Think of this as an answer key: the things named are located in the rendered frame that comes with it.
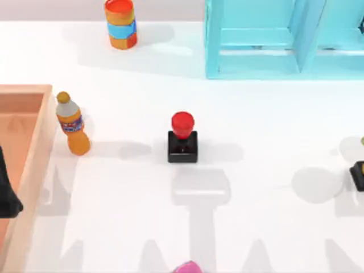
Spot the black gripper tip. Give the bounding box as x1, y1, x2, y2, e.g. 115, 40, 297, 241
0, 145, 24, 219

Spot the orange and blue can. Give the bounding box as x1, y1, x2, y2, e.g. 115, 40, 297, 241
104, 0, 138, 51

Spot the shallow salmon box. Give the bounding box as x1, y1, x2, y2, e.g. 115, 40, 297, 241
0, 84, 56, 273

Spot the light blue rack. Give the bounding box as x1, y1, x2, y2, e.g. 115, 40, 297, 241
204, 0, 364, 80

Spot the gold trophy on black base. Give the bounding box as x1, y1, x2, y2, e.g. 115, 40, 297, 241
349, 136, 364, 192

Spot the orange drink bottle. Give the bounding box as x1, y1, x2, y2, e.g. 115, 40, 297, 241
55, 91, 92, 156

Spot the pink rounded object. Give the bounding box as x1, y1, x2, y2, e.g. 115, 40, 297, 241
173, 260, 206, 273

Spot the red trophy on black base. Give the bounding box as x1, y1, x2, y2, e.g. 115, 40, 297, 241
167, 111, 199, 164

